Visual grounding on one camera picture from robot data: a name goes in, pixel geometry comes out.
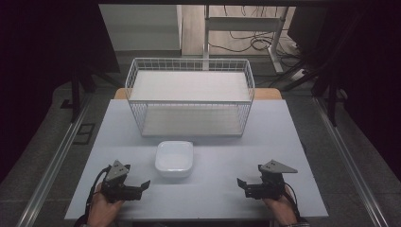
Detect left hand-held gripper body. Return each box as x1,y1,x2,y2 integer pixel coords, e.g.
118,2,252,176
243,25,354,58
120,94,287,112
99,159,144,204

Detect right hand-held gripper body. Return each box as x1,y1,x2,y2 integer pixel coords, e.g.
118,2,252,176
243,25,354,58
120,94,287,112
245,159,299,201

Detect white square bowl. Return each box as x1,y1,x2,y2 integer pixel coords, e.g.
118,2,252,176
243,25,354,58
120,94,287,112
154,140,195,180

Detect white wire two-tier rack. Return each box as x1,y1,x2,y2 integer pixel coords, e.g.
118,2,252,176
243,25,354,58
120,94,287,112
124,57,256,138

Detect person's right hand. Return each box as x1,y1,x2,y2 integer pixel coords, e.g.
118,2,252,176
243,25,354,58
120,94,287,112
263,185,299,227

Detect person's left hand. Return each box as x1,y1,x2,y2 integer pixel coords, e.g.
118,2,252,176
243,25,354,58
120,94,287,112
86,183,126,227

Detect wooden table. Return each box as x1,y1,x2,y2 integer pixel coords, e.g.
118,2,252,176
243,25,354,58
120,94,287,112
113,87,284,101

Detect black metal stand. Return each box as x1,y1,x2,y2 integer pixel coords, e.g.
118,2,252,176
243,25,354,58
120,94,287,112
270,12,367,128
69,61,125,125

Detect white power strip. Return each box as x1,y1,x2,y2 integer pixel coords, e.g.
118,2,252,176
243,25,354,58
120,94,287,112
289,68,307,82

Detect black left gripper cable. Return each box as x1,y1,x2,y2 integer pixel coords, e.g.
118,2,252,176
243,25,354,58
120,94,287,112
74,166,112,227

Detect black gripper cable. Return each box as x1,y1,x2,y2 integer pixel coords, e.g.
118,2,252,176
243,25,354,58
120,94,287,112
283,182,309,223
74,166,112,227

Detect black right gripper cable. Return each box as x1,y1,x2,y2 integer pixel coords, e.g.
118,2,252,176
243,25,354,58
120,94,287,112
283,182,309,223

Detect metal floor rail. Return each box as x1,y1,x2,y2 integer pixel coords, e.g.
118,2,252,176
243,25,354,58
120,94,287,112
311,96,392,227
14,94,93,227

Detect black floor cables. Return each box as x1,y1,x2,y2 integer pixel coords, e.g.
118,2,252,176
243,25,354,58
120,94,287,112
208,5,302,61

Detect white desk frame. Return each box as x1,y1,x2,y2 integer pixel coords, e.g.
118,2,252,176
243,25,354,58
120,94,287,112
202,4,290,76

